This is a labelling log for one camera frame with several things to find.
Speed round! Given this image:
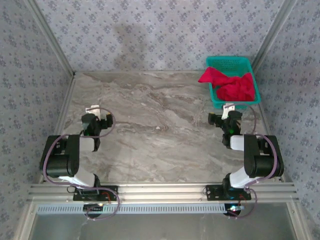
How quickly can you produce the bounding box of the red t-shirt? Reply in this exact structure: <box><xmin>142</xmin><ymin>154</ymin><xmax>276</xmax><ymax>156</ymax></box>
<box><xmin>197</xmin><ymin>66</ymin><xmax>256</xmax><ymax>102</ymax></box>

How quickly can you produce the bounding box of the teal plastic basket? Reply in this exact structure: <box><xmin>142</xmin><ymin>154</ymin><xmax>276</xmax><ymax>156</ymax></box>
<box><xmin>205</xmin><ymin>56</ymin><xmax>262</xmax><ymax>110</ymax></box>

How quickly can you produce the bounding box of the black circuit board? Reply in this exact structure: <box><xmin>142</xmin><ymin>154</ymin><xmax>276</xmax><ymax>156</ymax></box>
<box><xmin>83</xmin><ymin>203</ymin><xmax>105</xmax><ymax>213</ymax></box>

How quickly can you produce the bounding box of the circuit board with lit LEDs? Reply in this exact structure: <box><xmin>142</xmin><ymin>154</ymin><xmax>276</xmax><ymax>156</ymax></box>
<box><xmin>224</xmin><ymin>203</ymin><xmax>246</xmax><ymax>218</ymax></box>

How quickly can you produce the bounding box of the grey metal panel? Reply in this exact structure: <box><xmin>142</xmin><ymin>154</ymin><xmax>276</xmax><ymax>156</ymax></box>
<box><xmin>14</xmin><ymin>202</ymin><xmax>310</xmax><ymax>240</ymax></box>

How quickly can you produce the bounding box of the white right camera bracket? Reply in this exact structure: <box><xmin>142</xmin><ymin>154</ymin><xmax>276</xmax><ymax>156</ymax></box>
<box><xmin>222</xmin><ymin>103</ymin><xmax>236</xmax><ymax>120</ymax></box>

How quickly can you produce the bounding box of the white camera bracket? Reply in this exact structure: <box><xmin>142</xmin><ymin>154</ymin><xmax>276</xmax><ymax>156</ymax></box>
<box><xmin>222</xmin><ymin>103</ymin><xmax>236</xmax><ymax>120</ymax></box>
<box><xmin>84</xmin><ymin>104</ymin><xmax>101</xmax><ymax>118</ymax></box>

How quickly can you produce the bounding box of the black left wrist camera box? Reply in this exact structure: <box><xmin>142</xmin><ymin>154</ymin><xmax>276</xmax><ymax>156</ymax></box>
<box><xmin>100</xmin><ymin>113</ymin><xmax>114</xmax><ymax>130</ymax></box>

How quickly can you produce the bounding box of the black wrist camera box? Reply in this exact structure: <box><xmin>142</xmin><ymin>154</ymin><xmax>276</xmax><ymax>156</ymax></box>
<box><xmin>100</xmin><ymin>113</ymin><xmax>114</xmax><ymax>130</ymax></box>
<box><xmin>208</xmin><ymin>112</ymin><xmax>222</xmax><ymax>128</ymax></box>

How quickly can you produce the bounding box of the white left camera bracket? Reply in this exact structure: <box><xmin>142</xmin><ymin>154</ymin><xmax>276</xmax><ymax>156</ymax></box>
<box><xmin>84</xmin><ymin>104</ymin><xmax>101</xmax><ymax>118</ymax></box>

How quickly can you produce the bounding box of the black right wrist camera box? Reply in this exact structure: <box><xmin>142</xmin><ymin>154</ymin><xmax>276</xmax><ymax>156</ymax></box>
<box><xmin>208</xmin><ymin>112</ymin><xmax>222</xmax><ymax>128</ymax></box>

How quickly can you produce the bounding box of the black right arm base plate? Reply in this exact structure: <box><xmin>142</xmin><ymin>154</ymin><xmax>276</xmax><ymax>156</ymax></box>
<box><xmin>205</xmin><ymin>184</ymin><xmax>252</xmax><ymax>202</ymax></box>

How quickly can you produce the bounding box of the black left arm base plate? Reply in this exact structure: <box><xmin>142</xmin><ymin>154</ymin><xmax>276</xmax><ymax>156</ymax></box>
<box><xmin>72</xmin><ymin>185</ymin><xmax>119</xmax><ymax>202</ymax></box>

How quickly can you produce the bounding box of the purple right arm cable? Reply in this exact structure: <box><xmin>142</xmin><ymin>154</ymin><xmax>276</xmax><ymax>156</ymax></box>
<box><xmin>226</xmin><ymin>106</ymin><xmax>282</xmax><ymax>220</ymax></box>

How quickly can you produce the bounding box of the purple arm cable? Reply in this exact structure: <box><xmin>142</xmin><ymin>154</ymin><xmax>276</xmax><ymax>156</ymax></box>
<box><xmin>226</xmin><ymin>106</ymin><xmax>282</xmax><ymax>220</ymax></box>
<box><xmin>42</xmin><ymin>106</ymin><xmax>121</xmax><ymax>222</ymax></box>

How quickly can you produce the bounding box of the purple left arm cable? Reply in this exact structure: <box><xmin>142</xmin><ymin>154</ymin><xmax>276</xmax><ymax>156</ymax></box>
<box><xmin>42</xmin><ymin>106</ymin><xmax>121</xmax><ymax>222</ymax></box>

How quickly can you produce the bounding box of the aluminium frame rail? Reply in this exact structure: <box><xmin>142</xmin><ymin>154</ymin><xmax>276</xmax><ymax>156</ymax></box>
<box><xmin>26</xmin><ymin>181</ymin><xmax>300</xmax><ymax>204</ymax></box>

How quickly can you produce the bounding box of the aluminium corner post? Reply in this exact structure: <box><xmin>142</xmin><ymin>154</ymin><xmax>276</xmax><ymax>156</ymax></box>
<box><xmin>24</xmin><ymin>0</ymin><xmax>76</xmax><ymax>76</ymax></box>
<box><xmin>251</xmin><ymin>0</ymin><xmax>298</xmax><ymax>73</ymax></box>

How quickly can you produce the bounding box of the grey slotted cable duct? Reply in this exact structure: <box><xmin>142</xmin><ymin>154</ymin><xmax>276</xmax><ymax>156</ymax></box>
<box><xmin>36</xmin><ymin>202</ymin><xmax>227</xmax><ymax>215</ymax></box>

